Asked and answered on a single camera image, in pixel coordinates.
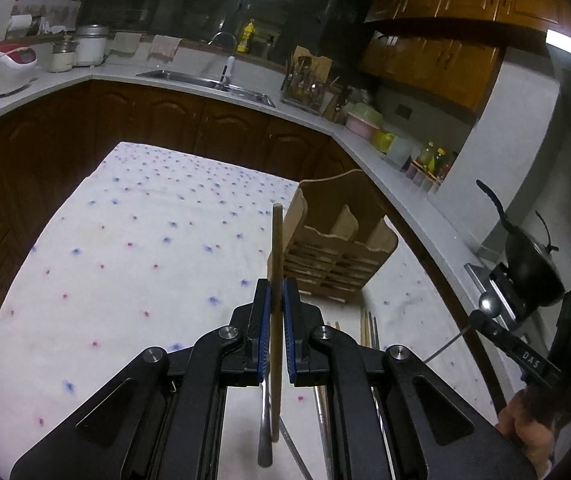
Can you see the metal chopstick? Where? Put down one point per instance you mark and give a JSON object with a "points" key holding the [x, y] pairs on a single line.
{"points": [[448, 344], [265, 439]]}

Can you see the wooden utensil holder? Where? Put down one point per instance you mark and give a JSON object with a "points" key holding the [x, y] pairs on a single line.
{"points": [[334, 236]]}

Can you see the yellow dish soap bottle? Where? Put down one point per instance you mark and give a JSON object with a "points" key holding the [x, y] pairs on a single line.
{"points": [[246, 37]]}

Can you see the white red rice cooker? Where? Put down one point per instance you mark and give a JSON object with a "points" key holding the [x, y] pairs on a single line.
{"points": [[17, 67]]}

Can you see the dish drying rack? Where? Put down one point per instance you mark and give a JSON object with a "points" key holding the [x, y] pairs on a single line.
{"points": [[307, 81]]}

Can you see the pink and green bowls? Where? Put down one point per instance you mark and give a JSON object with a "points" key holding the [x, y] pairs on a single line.
{"points": [[363, 120]]}

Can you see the steel kitchen sink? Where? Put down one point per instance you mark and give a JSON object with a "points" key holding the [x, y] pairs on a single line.
{"points": [[232, 89]]}

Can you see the yellow plastic cup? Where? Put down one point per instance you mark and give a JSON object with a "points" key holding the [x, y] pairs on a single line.
{"points": [[382, 140]]}

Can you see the person's right hand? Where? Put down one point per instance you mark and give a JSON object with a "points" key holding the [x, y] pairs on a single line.
{"points": [[515, 420]]}

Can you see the chrome sink faucet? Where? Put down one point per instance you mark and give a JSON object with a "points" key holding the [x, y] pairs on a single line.
{"points": [[229, 44]]}

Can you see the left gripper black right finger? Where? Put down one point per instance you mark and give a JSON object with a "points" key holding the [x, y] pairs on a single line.
{"points": [[390, 416]]}

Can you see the wooden chopstick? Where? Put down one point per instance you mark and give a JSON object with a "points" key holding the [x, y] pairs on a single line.
{"points": [[276, 277], [365, 330]]}

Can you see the wooden chopstick on table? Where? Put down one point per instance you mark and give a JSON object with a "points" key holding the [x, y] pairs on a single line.
{"points": [[365, 330]]}

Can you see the white floral tablecloth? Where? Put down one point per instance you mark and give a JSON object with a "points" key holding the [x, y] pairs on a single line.
{"points": [[156, 248]]}

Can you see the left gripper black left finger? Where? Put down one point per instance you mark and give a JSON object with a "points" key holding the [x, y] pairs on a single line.
{"points": [[161, 416]]}

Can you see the metal chopstick on table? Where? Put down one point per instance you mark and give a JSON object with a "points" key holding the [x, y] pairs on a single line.
{"points": [[265, 439]]}

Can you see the white pot with lid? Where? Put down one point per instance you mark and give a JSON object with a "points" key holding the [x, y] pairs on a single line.
{"points": [[91, 45]]}

